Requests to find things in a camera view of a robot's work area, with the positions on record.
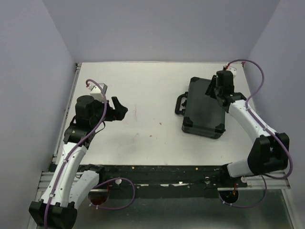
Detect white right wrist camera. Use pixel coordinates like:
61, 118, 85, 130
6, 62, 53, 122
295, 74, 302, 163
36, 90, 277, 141
223, 64, 237, 78

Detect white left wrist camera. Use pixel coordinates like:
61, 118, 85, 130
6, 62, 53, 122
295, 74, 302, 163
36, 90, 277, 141
86, 83, 108, 103

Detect black poker set case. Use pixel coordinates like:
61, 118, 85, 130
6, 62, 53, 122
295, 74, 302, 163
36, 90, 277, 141
175, 77, 225, 139

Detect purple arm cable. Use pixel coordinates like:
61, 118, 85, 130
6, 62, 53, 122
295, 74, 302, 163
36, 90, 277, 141
218, 59, 294, 208
45, 79, 136, 229

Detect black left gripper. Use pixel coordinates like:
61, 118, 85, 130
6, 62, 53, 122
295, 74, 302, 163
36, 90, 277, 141
91, 96, 128, 127

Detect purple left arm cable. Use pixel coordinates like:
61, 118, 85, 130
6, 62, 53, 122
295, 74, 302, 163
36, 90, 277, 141
45, 79, 136, 229

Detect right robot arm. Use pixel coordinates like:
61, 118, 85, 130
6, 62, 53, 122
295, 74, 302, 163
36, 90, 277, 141
205, 70, 289, 187

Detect aluminium frame rail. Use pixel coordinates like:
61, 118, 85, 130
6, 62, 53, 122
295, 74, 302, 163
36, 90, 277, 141
38, 169, 291, 191

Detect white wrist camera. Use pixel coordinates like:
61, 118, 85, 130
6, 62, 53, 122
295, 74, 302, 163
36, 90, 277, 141
223, 64, 237, 78
86, 83, 108, 103

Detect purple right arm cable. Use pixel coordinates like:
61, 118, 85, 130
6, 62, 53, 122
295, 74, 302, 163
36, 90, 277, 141
218, 59, 294, 208

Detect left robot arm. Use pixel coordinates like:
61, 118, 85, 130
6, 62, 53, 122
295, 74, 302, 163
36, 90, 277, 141
29, 95, 128, 229

